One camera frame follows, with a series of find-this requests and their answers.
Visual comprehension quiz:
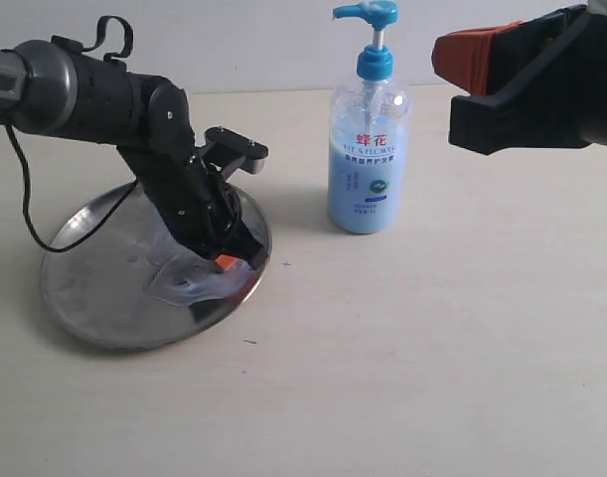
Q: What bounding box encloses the round stainless steel plate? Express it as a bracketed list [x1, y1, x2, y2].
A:
[40, 185, 269, 350]

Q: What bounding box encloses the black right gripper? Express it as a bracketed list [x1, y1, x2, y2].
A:
[431, 4, 607, 155]

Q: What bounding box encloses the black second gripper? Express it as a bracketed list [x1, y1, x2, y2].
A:
[117, 75, 264, 271]

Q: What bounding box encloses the blue pump lotion bottle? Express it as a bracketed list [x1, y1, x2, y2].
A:
[327, 1, 411, 235]

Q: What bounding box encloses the black second robot arm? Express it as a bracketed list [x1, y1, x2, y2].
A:
[0, 1, 607, 268]

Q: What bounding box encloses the black second-arm cable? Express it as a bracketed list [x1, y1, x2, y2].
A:
[0, 15, 140, 254]

